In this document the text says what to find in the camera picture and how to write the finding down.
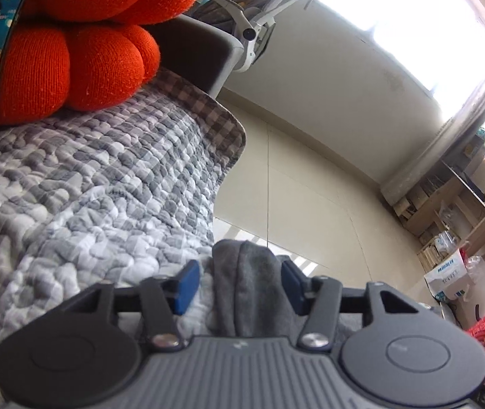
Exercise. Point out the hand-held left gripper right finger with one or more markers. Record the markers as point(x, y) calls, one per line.
point(291, 287)

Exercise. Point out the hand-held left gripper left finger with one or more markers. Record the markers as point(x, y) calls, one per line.
point(187, 285)

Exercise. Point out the grey t-shirt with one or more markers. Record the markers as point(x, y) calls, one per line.
point(246, 289)

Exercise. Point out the white paper bag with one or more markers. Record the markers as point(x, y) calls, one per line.
point(449, 277)

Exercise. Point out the clear plastic bag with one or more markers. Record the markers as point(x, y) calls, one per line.
point(476, 266)

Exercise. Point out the grey quilted checked blanket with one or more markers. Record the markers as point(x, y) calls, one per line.
point(97, 179)

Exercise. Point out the wooden shelf unit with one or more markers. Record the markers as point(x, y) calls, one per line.
point(438, 208)

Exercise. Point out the grey patterned curtain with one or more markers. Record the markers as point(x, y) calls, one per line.
point(451, 136)

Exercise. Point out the dark grey sofa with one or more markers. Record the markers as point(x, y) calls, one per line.
point(200, 55)

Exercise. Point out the orange knotted ball cushion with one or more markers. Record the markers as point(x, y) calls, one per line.
point(97, 64)

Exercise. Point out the white office chair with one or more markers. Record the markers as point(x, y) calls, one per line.
point(251, 34)

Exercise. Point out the grey backpack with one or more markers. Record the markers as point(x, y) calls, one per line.
point(242, 2)

